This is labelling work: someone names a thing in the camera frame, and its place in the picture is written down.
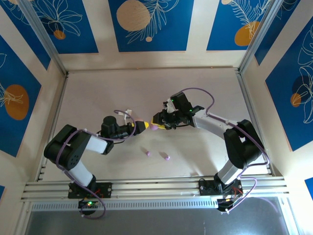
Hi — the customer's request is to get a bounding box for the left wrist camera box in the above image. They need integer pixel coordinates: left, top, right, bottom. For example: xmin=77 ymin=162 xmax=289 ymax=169
xmin=122 ymin=109 xmax=134 ymax=124

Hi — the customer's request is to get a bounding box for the small control circuit board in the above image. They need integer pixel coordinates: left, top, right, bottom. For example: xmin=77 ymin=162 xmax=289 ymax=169
xmin=217 ymin=195 xmax=243 ymax=213
xmin=78 ymin=198 xmax=101 ymax=216

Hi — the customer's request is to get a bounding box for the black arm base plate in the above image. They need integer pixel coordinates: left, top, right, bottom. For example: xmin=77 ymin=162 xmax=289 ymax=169
xmin=67 ymin=182 xmax=113 ymax=199
xmin=198 ymin=178 xmax=243 ymax=196

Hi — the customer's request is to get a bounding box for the slotted grey cable duct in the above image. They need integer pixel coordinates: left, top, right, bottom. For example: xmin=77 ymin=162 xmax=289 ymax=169
xmin=31 ymin=198 xmax=221 ymax=212

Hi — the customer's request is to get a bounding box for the aluminium table side rail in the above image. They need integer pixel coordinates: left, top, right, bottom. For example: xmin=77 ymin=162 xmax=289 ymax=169
xmin=236 ymin=70 xmax=276 ymax=177
xmin=36 ymin=73 xmax=69 ymax=183

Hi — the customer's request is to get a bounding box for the aluminium frame post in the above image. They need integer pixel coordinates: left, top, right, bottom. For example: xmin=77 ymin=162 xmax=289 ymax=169
xmin=18 ymin=0 xmax=68 ymax=75
xmin=238 ymin=0 xmax=287 ymax=74

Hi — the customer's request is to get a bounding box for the long aluminium mounting rail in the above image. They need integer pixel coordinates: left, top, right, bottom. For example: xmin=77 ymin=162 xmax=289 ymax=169
xmin=21 ymin=174 xmax=291 ymax=204

